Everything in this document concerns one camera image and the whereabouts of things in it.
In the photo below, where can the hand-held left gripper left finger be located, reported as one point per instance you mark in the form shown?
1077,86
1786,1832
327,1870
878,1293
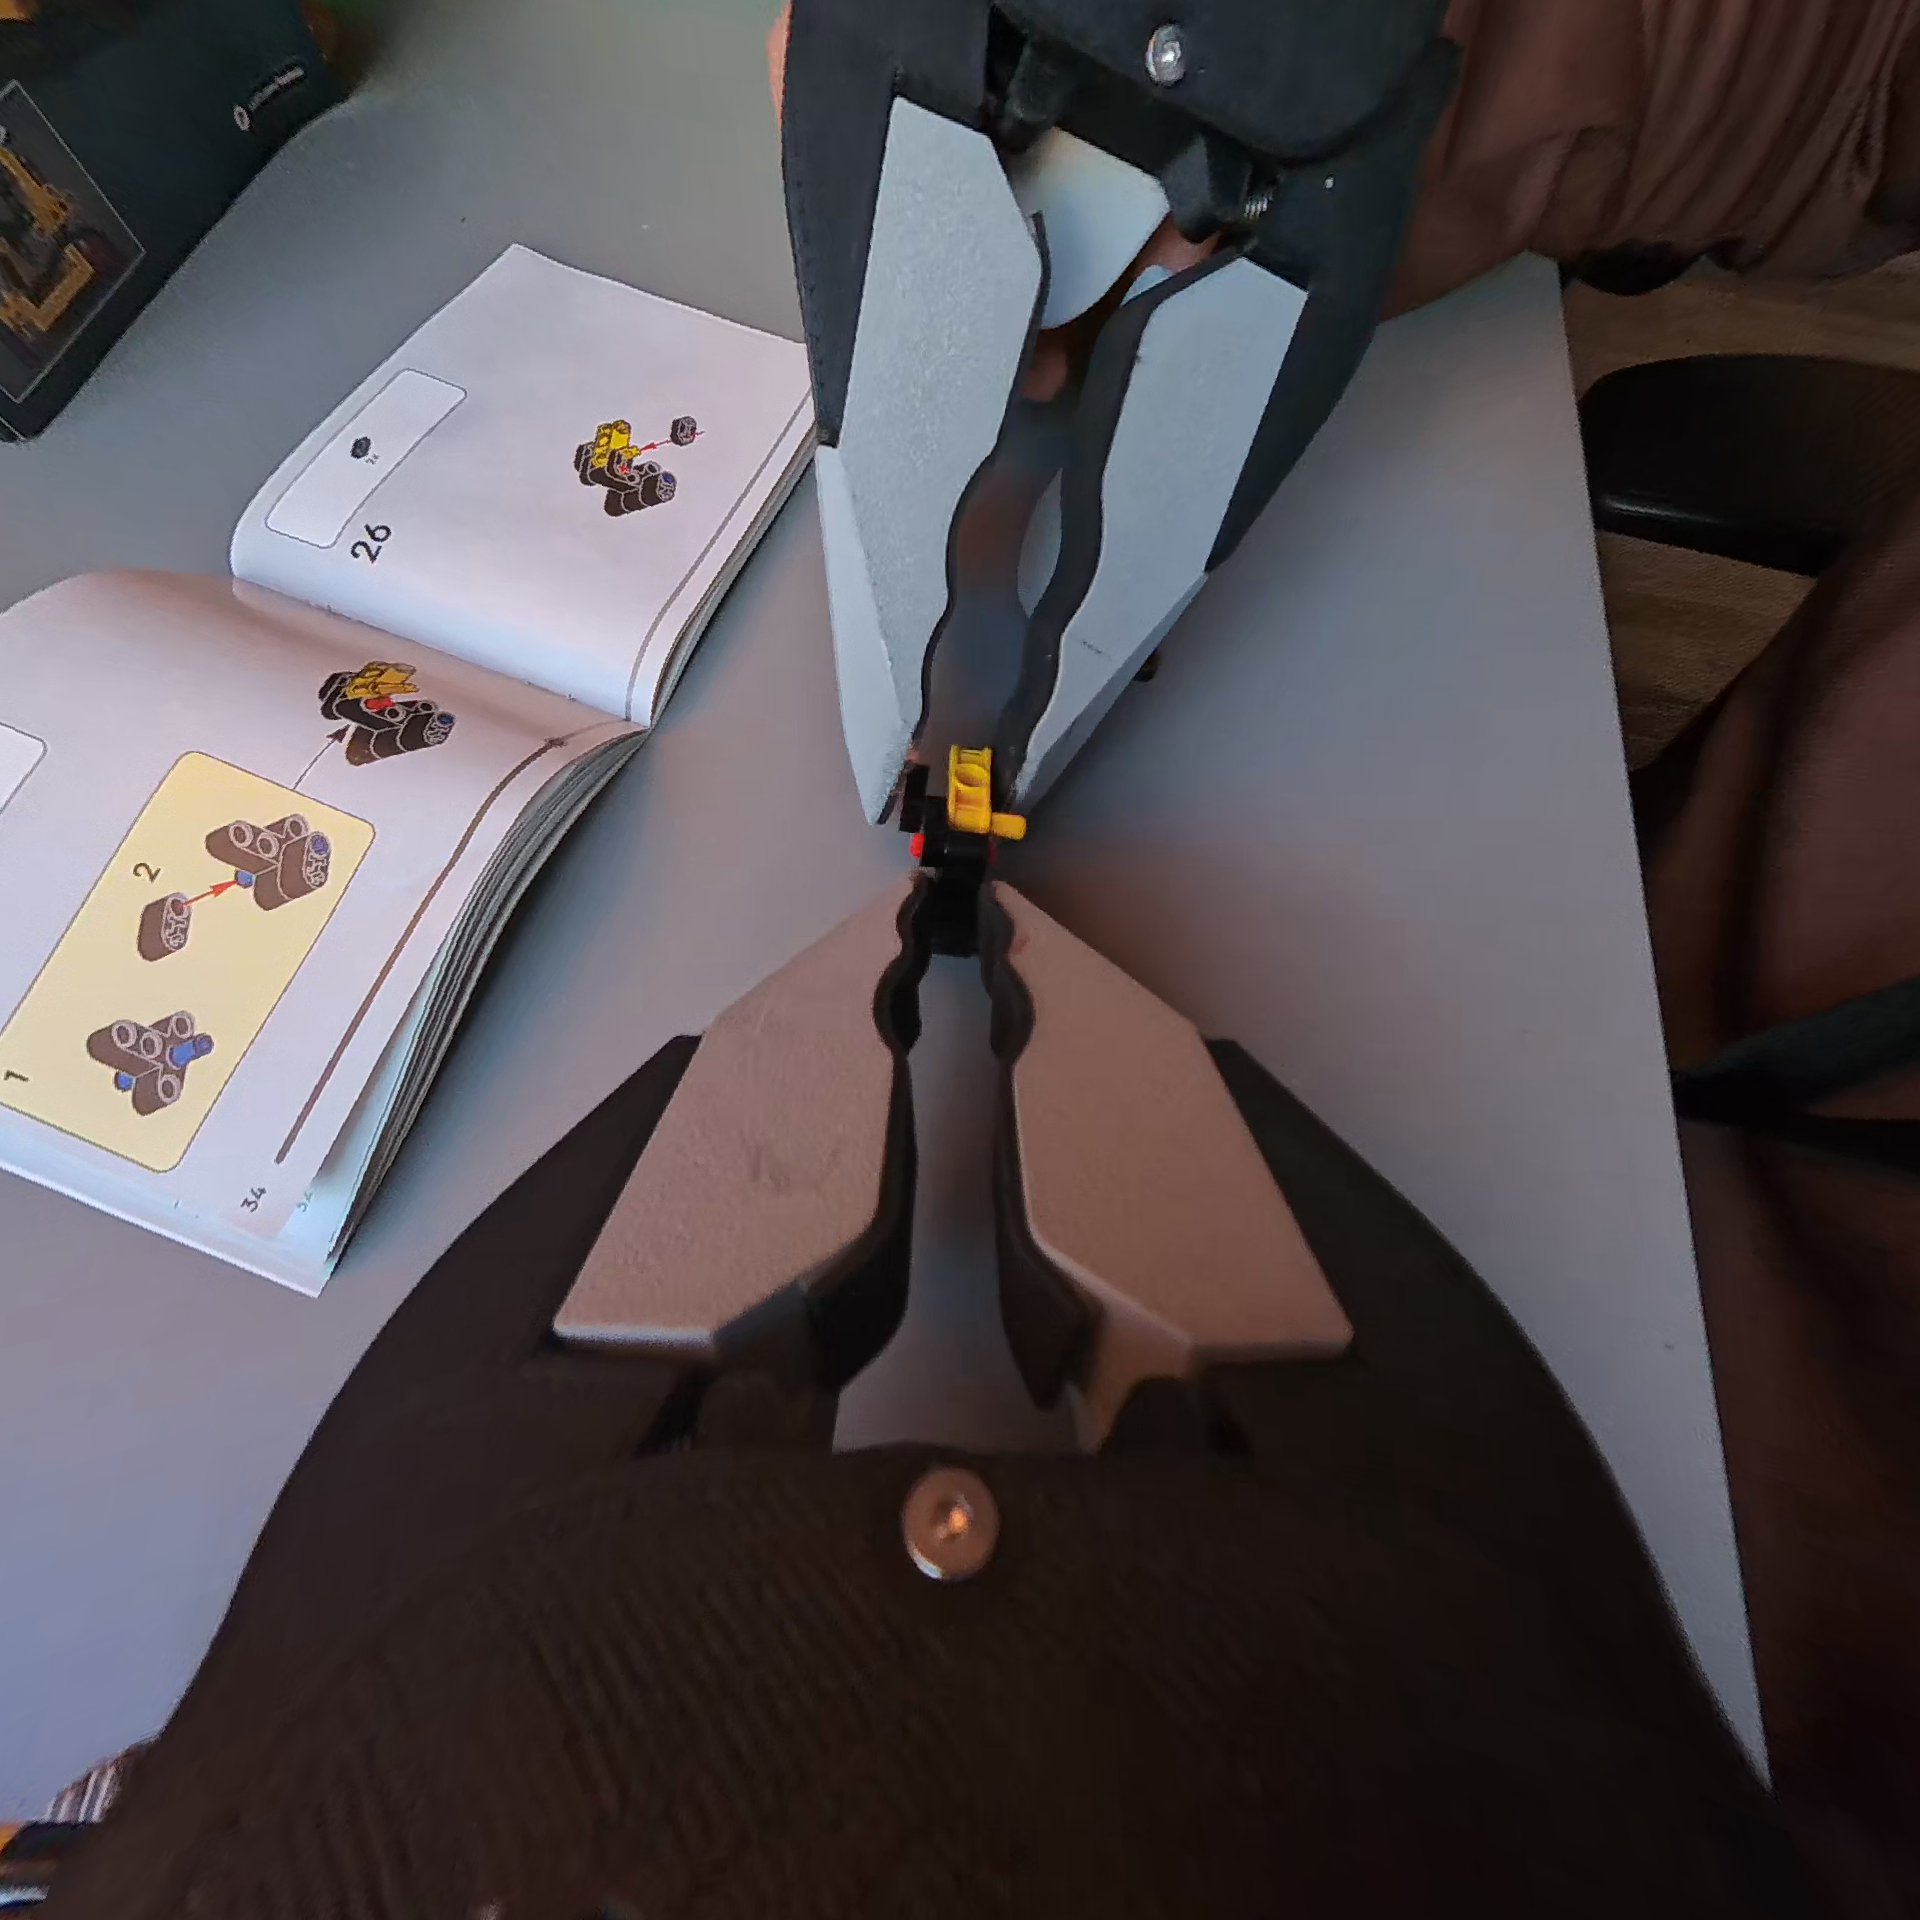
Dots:
750,1170

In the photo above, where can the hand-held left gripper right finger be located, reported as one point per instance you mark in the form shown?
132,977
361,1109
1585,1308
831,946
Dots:
1156,1184

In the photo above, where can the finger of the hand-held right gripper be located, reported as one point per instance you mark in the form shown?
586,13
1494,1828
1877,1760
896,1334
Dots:
914,375
1185,452

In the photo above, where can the small black yellow lego assembly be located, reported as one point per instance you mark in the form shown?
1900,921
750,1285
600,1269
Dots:
949,870

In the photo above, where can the person's right forearm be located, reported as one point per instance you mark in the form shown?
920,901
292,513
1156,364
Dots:
1650,120

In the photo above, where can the open lego instruction booklet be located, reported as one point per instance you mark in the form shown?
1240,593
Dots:
524,452

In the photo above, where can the dark lego set box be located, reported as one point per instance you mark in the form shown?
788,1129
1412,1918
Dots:
135,182

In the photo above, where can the black chair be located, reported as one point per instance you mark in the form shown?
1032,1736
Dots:
1724,452

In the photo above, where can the person's legs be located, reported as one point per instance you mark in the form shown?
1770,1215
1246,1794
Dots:
1829,1349

